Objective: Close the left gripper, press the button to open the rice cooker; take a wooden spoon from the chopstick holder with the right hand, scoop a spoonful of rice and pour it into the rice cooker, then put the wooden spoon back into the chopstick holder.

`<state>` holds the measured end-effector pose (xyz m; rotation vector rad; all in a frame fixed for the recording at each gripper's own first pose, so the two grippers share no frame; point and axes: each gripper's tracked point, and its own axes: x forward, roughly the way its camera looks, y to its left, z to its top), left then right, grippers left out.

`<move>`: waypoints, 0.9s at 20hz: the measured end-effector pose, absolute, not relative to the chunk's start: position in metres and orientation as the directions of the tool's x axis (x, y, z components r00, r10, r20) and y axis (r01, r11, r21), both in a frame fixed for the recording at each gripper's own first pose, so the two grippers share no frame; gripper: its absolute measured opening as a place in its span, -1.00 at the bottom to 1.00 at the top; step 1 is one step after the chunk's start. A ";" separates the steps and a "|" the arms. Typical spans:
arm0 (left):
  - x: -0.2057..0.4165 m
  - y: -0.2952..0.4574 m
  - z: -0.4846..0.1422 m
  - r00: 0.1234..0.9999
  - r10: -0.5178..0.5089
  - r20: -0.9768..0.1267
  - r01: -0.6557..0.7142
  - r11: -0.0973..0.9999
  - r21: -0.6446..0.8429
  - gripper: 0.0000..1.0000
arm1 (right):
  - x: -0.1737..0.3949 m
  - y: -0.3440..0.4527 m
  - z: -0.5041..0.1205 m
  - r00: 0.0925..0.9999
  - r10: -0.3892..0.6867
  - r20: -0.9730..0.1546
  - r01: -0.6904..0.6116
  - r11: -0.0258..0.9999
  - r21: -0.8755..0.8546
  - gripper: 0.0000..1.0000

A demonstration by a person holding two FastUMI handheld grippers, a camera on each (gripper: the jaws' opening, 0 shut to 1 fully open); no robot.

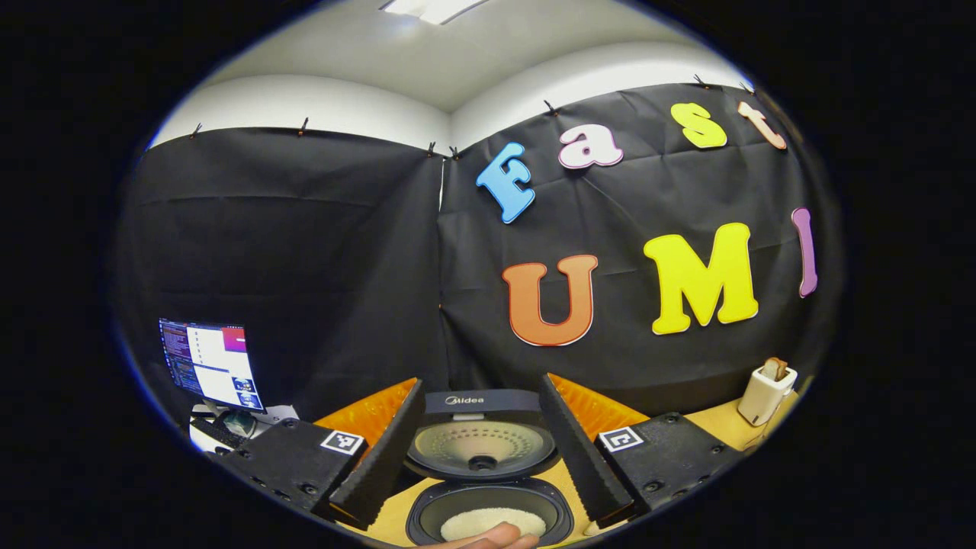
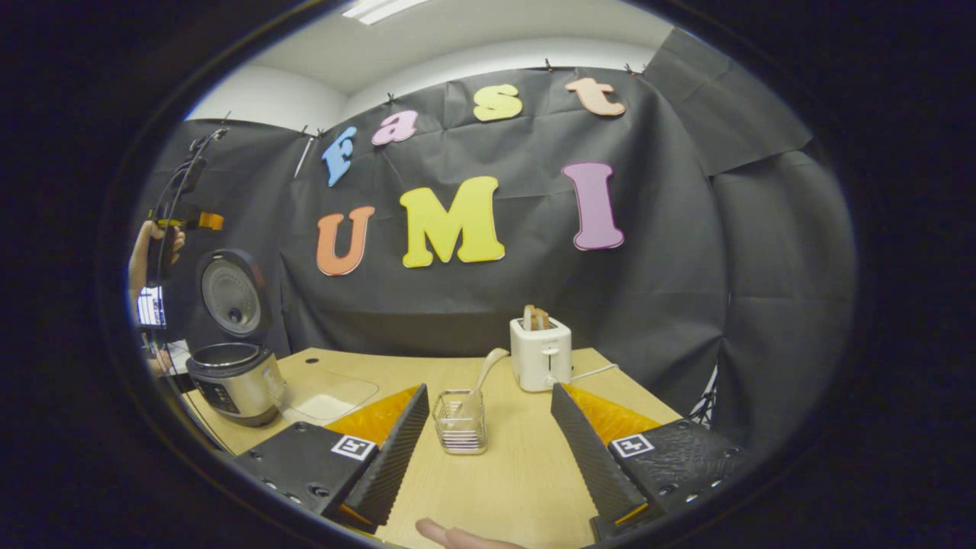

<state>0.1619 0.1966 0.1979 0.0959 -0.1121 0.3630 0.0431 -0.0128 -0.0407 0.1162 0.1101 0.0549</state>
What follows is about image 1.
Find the white rice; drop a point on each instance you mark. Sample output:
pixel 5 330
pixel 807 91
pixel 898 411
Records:
pixel 473 522

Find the computer monitor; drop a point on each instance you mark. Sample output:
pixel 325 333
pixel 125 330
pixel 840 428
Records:
pixel 210 366

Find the small teal box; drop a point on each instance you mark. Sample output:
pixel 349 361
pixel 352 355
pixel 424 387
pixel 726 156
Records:
pixel 240 424

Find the white side table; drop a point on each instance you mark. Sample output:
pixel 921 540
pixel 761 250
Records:
pixel 274 413

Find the white toaster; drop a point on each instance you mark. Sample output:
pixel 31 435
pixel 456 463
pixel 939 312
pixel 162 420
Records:
pixel 762 400

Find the bread slice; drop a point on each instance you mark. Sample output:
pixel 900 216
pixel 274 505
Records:
pixel 775 369

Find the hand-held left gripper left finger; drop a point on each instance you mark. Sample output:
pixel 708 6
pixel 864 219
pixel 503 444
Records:
pixel 389 450

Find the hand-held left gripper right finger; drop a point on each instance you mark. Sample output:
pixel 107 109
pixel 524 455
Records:
pixel 576 450

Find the ceiling light panel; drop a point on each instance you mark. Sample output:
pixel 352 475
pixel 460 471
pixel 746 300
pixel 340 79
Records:
pixel 431 8

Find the black keyboard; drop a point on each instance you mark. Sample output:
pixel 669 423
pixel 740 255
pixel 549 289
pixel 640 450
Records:
pixel 215 435

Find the black and silver rice cooker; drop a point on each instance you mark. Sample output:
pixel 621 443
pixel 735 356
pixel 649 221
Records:
pixel 488 408

